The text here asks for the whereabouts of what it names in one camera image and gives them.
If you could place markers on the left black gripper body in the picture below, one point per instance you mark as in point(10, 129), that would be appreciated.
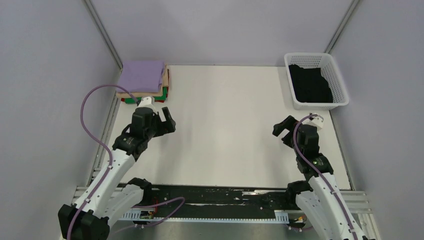
point(149, 131)

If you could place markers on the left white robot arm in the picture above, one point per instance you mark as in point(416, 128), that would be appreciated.
point(94, 213)

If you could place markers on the white plastic laundry basket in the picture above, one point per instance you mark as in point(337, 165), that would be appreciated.
point(329, 70)

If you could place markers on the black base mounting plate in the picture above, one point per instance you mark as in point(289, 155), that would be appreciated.
point(219, 202)

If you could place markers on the folded beige t shirt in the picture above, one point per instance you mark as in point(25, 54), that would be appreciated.
point(164, 84)

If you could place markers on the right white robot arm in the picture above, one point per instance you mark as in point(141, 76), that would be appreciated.
point(318, 195)

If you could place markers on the folded green t shirt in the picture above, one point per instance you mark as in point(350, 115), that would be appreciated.
point(161, 99)

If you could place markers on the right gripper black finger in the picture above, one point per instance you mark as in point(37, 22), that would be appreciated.
point(288, 139)
point(288, 123)

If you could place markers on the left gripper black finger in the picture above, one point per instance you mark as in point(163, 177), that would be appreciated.
point(167, 114)
point(164, 127)

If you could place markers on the black t shirt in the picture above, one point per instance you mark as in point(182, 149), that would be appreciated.
point(309, 85)

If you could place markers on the folded purple t shirt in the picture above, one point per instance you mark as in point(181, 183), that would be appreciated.
point(142, 76)

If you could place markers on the folded red t shirt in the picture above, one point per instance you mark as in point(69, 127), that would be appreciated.
point(140, 95)

